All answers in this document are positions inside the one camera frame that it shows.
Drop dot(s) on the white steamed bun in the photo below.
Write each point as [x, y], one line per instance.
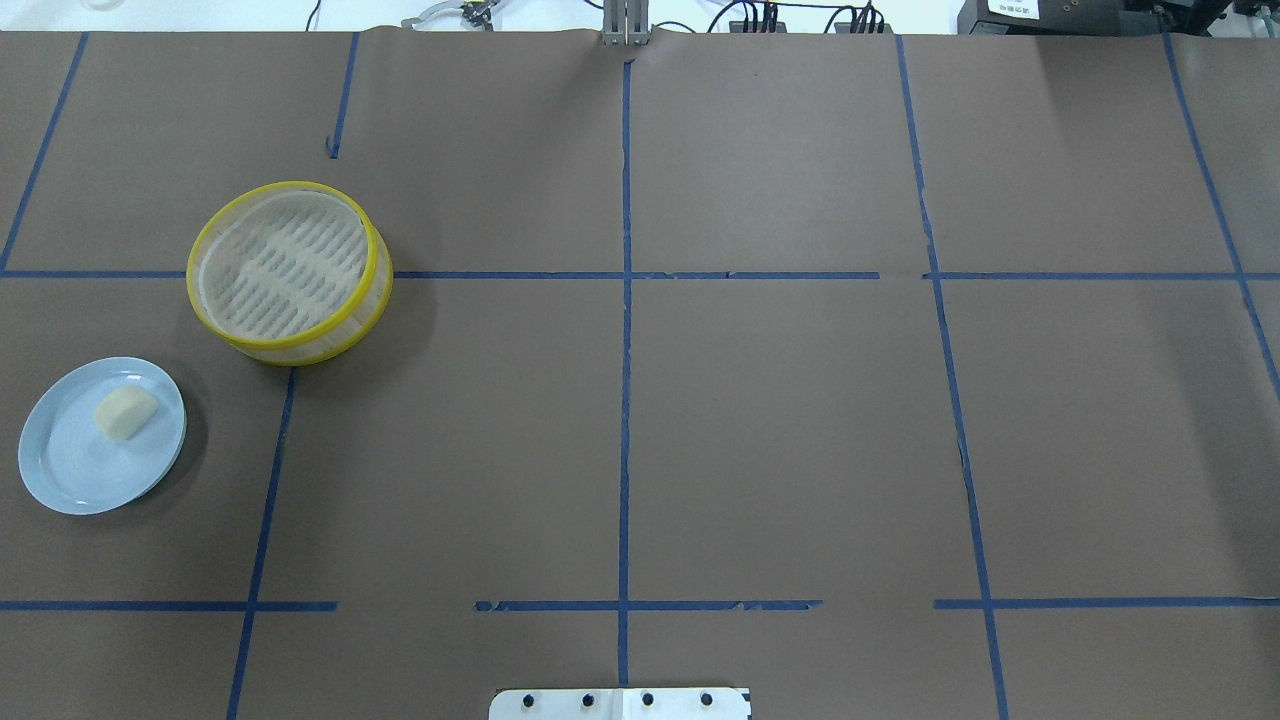
[124, 411]

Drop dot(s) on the yellow bamboo steamer basket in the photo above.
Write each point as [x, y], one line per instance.
[291, 274]

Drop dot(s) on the light blue plate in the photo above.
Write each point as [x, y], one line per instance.
[66, 463]

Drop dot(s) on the aluminium frame post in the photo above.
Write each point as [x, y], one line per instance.
[625, 22]

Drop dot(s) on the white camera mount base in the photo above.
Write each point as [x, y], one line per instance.
[622, 703]

